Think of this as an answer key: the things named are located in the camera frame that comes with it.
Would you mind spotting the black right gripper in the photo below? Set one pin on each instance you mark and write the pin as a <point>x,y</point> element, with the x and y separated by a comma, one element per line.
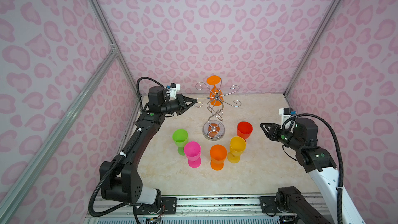
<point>272,132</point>

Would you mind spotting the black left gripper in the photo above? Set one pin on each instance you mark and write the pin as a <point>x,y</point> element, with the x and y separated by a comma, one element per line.
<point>182,106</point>

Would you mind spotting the red wine glass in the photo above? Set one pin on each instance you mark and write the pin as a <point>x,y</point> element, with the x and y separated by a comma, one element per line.
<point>244,130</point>

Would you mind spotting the green wine glass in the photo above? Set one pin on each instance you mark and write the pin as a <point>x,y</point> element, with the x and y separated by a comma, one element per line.
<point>181,138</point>

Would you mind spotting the chrome wire wine glass rack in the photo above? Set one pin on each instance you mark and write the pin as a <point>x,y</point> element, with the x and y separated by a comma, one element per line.
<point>214,129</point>

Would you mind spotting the yellow wine glass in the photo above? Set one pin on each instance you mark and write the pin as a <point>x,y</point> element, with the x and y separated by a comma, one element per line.
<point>237,147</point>

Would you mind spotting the pink wine glass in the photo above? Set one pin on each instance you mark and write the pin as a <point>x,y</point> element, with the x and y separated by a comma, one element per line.
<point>193,154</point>

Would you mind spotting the orange wine glass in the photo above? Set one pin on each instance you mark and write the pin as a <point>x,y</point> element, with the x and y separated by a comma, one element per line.
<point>215,95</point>
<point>218,154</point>

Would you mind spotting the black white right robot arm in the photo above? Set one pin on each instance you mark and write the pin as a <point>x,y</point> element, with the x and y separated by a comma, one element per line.
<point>300,133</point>

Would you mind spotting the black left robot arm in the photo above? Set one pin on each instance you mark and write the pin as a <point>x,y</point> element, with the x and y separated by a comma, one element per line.
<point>119,179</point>

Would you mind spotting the orange wine glass back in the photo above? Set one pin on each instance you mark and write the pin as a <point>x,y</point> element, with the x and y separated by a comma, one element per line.
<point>215,95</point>

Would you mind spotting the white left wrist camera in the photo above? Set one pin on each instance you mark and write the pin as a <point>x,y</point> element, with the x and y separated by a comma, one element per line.
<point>172,90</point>

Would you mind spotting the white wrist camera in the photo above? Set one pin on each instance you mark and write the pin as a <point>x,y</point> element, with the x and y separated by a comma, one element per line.
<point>285,114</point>
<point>172,90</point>

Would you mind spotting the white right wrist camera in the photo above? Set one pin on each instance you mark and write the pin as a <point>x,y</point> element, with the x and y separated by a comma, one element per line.
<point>285,114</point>

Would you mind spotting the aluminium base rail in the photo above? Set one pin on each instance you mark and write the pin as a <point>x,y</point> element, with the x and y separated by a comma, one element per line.
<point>204,209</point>

